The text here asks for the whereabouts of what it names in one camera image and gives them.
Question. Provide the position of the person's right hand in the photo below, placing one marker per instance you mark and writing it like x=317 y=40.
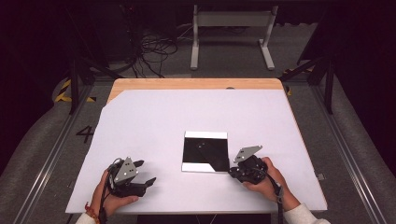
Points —
x=274 y=183

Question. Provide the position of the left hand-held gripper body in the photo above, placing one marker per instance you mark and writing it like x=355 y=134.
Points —
x=126 y=171

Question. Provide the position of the yellow black floor tape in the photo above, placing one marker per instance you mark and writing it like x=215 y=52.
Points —
x=63 y=93
x=289 y=91

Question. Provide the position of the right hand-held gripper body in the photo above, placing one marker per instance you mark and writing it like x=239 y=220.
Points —
x=253 y=171

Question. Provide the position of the person's left hand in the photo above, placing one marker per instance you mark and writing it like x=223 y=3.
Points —
x=104 y=199

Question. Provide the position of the white metal desk frame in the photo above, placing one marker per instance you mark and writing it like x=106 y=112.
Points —
x=232 y=19

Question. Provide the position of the white table sheet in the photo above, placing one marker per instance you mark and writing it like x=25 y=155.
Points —
x=155 y=118

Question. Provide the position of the metal floor rail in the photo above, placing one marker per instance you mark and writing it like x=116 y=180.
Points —
x=49 y=161
x=348 y=161

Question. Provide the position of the black metal stand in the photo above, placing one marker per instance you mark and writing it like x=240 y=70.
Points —
x=328 y=81
x=73 y=77

